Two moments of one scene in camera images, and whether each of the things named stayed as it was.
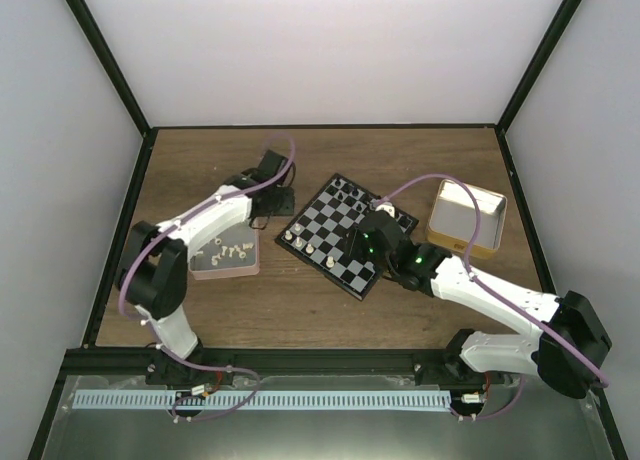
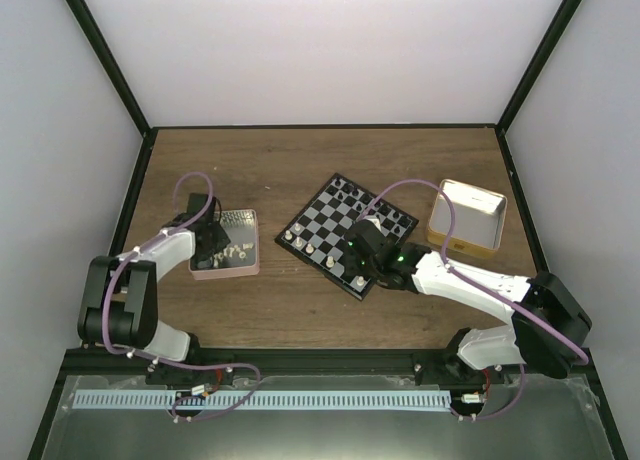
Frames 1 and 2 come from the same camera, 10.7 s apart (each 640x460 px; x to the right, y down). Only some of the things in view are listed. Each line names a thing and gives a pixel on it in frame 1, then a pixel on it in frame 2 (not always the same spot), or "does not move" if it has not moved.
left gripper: [285, 210] → [224, 240]
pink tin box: [232, 253] does not move
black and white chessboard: [316, 234] does not move
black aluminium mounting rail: [392, 362] does not move
